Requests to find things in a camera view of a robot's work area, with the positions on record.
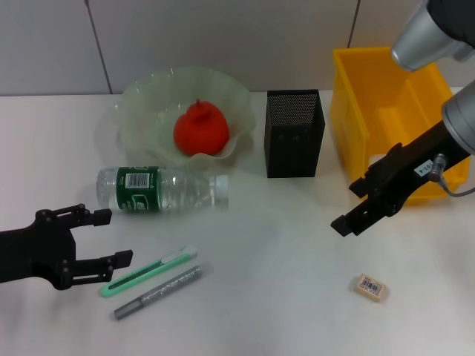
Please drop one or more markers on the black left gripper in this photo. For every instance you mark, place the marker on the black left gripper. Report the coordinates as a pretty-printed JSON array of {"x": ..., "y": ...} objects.
[{"x": 33, "y": 252}]

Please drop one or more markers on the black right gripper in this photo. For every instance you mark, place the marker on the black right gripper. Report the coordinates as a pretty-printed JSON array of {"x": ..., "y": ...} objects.
[{"x": 415, "y": 174}]

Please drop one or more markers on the clear green-label water bottle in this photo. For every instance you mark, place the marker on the clear green-label water bottle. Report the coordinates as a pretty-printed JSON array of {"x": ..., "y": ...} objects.
[{"x": 137, "y": 189}]

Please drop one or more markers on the beige eraser with barcode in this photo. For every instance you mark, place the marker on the beige eraser with barcode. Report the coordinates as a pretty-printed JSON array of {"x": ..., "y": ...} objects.
[{"x": 371, "y": 287}]

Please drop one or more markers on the orange fruit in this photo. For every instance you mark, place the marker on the orange fruit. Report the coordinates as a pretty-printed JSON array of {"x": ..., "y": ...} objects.
[{"x": 200, "y": 130}]

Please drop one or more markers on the silver marker pen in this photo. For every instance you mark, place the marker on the silver marker pen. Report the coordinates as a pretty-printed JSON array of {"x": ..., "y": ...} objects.
[{"x": 163, "y": 289}]

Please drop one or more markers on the black mesh pen holder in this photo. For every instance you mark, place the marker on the black mesh pen holder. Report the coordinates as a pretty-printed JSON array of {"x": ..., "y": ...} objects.
[{"x": 293, "y": 155}]

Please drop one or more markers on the pale green glass fruit bowl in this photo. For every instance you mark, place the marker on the pale green glass fruit bowl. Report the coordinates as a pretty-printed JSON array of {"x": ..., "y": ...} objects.
[{"x": 148, "y": 107}]

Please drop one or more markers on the yellow plastic bin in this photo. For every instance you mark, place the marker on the yellow plastic bin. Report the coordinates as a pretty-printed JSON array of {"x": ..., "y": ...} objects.
[{"x": 386, "y": 92}]

